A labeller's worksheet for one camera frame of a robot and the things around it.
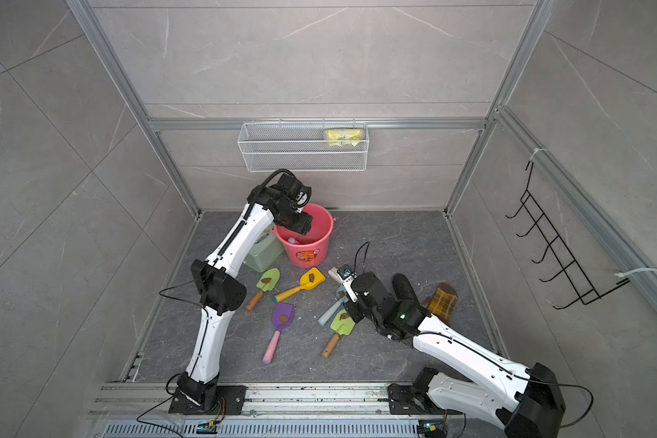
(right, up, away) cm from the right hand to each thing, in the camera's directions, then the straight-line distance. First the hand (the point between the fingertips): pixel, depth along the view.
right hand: (352, 290), depth 77 cm
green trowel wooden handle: (-7, -19, +2) cm, 20 cm away
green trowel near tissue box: (-30, -1, +19) cm, 35 cm away
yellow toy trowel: (-15, -1, +20) cm, 25 cm away
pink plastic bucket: (-14, +11, +15) cm, 23 cm away
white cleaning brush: (-2, -5, +16) cm, 17 cm away
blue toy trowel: (-9, -11, +10) cm, 18 cm away
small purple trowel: (-19, +14, +11) cm, 26 cm away
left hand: (-16, +21, +13) cm, 29 cm away
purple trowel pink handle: (-22, -12, +11) cm, 28 cm away
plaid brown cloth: (+32, -8, +15) cm, 36 cm away
